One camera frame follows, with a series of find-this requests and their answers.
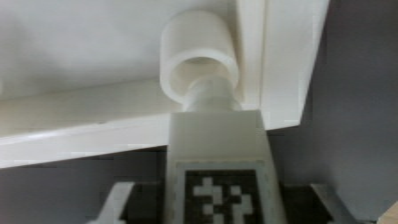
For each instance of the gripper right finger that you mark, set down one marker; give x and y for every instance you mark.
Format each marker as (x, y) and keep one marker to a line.
(342, 216)

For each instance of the white square table top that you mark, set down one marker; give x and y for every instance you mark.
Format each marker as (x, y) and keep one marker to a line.
(102, 59)

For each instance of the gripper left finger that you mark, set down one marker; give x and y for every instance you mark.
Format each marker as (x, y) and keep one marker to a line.
(109, 216)

